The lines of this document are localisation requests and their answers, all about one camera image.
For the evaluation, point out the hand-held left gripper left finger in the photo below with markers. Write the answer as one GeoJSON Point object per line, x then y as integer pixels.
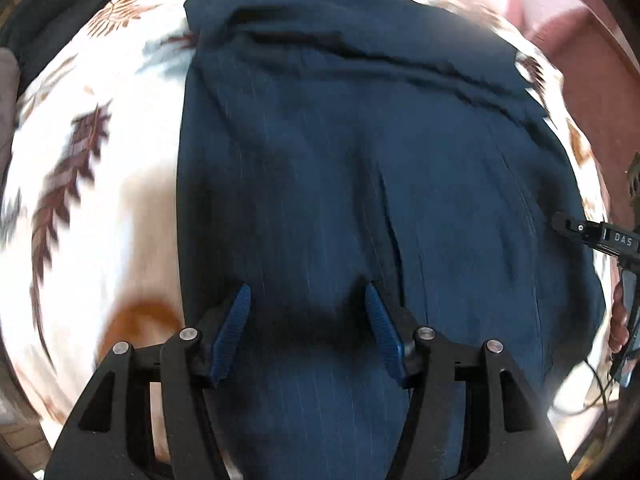
{"type": "Point", "coordinates": [231, 327]}

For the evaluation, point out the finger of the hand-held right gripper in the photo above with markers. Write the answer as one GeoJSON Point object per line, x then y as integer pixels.
{"type": "Point", "coordinates": [575, 227]}

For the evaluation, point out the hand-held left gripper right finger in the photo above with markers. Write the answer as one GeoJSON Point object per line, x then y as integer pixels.
{"type": "Point", "coordinates": [384, 327]}

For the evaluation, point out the navy pinstripe pants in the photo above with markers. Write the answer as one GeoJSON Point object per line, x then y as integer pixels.
{"type": "Point", "coordinates": [325, 160]}

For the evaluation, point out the person's right hand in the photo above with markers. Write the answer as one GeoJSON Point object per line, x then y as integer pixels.
{"type": "Point", "coordinates": [619, 322]}

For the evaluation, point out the leaf print blanket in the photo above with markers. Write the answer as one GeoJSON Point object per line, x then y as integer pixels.
{"type": "Point", "coordinates": [100, 110]}

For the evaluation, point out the grey quilted cloth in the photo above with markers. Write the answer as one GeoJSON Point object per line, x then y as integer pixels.
{"type": "Point", "coordinates": [7, 105]}

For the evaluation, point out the black cloth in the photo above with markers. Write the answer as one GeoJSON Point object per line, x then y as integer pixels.
{"type": "Point", "coordinates": [60, 10]}

